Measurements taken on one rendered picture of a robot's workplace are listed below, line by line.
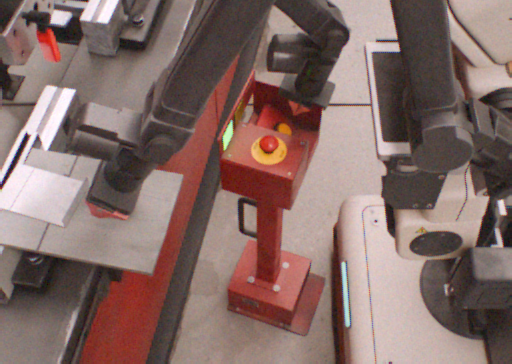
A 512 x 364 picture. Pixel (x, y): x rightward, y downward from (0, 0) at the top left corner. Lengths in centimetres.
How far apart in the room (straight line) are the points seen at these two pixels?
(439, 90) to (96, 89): 80
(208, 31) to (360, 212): 127
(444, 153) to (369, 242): 104
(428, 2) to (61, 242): 65
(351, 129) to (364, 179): 21
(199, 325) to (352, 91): 104
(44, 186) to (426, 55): 65
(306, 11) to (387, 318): 88
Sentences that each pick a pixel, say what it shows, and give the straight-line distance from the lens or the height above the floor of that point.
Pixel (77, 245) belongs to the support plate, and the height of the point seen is 100.
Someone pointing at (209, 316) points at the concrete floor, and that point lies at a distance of 209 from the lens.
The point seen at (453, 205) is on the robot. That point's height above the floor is 87.
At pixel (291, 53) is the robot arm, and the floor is 101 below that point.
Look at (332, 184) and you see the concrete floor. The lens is 232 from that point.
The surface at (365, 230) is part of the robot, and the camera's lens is 192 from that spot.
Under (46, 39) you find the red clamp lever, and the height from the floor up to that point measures 121.
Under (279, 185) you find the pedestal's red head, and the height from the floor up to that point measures 75.
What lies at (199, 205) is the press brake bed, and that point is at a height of 5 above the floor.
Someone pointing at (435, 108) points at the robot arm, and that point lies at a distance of 84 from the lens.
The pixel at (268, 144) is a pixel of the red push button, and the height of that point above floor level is 81.
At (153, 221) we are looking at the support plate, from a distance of 108.
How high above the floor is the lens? 193
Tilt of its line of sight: 56 degrees down
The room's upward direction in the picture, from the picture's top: straight up
